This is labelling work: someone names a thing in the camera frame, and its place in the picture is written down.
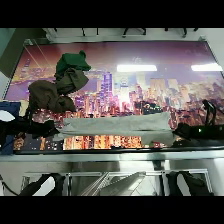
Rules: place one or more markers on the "brown garment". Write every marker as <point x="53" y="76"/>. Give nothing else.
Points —
<point x="48" y="95"/>

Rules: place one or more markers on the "blue garment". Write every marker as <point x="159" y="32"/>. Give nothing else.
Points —
<point x="11" y="107"/>

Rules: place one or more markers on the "grey garment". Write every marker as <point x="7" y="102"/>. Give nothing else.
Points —
<point x="116" y="126"/>

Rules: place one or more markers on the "olive garment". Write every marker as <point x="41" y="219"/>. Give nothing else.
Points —
<point x="71" y="83"/>

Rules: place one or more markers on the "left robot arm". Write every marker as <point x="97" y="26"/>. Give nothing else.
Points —
<point x="31" y="127"/>

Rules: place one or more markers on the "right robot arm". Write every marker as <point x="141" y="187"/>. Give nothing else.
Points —
<point x="203" y="131"/>

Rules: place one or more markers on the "silver frame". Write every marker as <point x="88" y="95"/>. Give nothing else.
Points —
<point x="116" y="156"/>

